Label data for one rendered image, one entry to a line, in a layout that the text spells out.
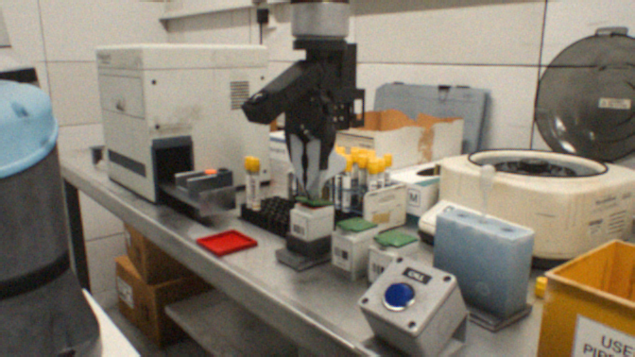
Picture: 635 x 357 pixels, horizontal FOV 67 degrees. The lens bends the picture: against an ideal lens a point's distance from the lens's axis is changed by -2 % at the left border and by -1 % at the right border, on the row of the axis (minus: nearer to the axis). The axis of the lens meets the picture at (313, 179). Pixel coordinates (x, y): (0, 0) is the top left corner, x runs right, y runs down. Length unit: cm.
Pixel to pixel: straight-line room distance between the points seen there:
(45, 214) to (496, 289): 43
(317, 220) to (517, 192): 27
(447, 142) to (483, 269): 53
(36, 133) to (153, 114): 56
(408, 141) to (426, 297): 53
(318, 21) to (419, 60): 65
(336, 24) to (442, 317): 36
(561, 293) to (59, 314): 41
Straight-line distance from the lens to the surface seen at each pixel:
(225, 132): 101
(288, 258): 67
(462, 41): 117
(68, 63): 225
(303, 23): 62
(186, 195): 87
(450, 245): 58
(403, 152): 94
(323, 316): 55
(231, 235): 78
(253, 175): 81
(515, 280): 55
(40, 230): 41
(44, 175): 41
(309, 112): 62
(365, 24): 136
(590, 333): 46
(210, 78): 99
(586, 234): 74
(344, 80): 66
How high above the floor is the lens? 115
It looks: 14 degrees down
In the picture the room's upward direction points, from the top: straight up
